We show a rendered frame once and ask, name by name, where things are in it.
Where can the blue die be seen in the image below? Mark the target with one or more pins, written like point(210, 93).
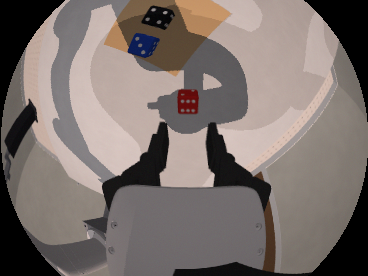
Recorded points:
point(143, 45)

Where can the red die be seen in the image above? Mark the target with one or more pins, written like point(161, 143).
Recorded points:
point(188, 101)

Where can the tan flat mat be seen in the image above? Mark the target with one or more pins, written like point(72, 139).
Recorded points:
point(193, 22)

